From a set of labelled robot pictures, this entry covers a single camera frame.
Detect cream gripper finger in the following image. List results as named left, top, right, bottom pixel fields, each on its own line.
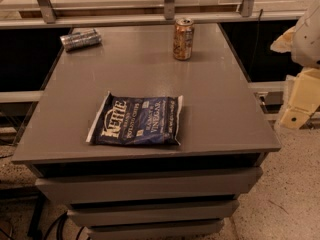
left=280, top=68, right=320, bottom=129
left=270, top=27, right=295, bottom=53

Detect blue Kettle chip bag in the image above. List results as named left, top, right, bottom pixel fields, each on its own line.
left=86, top=93, right=183, bottom=146

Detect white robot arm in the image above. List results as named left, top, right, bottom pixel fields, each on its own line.
left=270, top=0, right=320, bottom=129

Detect orange soda can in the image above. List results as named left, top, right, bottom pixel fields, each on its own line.
left=173, top=18, right=194, bottom=60

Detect silver blue redbull can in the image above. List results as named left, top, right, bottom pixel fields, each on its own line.
left=60, top=29, right=102, bottom=52

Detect bottom grey drawer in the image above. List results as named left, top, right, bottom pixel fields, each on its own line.
left=87, top=220, right=224, bottom=240

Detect grey drawer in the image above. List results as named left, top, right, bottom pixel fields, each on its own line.
left=68, top=200, right=239, bottom=227
left=87, top=220, right=224, bottom=240
left=36, top=167, right=263, bottom=204

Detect grey drawer cabinet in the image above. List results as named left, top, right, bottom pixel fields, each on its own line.
left=13, top=24, right=280, bottom=240

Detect middle grey drawer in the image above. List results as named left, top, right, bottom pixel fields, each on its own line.
left=68, top=200, right=239, bottom=227

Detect top grey drawer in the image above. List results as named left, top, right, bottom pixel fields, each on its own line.
left=36, top=167, right=263, bottom=204

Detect metal window frame rail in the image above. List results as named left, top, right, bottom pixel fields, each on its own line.
left=0, top=0, right=314, bottom=29

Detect black floor cables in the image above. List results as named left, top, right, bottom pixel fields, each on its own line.
left=43, top=211, right=86, bottom=240

